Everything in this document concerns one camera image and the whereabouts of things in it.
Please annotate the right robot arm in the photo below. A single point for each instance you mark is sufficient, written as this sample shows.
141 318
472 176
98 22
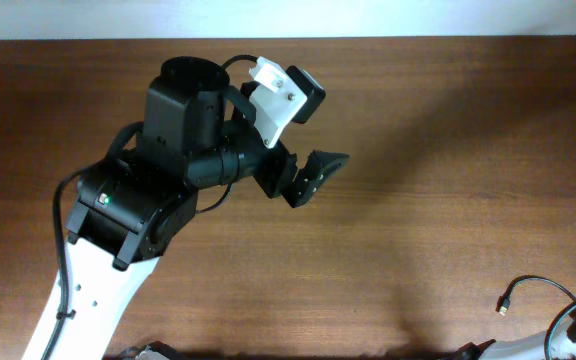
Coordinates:
558 341

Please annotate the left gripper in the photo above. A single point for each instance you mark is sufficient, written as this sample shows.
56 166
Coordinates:
304 183

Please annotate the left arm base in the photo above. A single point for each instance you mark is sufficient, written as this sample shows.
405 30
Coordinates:
152 351

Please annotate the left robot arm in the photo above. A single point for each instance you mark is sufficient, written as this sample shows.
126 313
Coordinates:
199 131

